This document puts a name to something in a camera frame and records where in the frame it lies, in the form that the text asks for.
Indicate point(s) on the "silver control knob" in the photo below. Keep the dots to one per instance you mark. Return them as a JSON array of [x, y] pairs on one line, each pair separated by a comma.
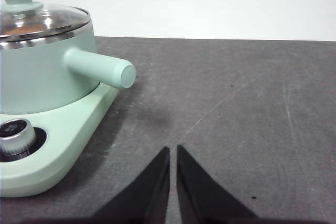
[[15, 140]]

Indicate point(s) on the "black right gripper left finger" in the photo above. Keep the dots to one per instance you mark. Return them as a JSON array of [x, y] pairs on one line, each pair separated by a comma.
[[147, 197]]

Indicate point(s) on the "mint green breakfast machine base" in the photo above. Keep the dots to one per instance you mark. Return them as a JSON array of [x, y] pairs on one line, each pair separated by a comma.
[[65, 134]]

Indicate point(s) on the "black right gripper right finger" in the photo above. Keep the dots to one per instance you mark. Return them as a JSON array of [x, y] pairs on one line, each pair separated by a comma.
[[199, 197]]

